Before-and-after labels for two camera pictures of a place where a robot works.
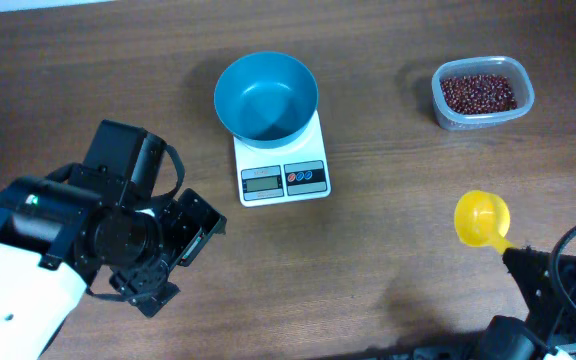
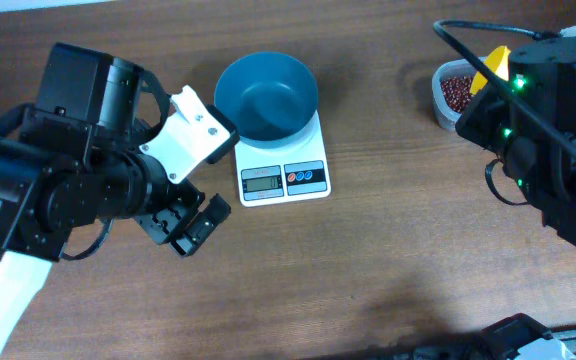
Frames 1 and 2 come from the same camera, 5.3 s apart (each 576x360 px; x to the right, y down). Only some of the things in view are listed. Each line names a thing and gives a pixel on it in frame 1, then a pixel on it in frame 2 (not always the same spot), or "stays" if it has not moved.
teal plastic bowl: [266, 99] stays
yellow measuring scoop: [482, 219] -> [498, 61]
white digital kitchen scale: [296, 172] stays
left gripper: [200, 232] -> [169, 220]
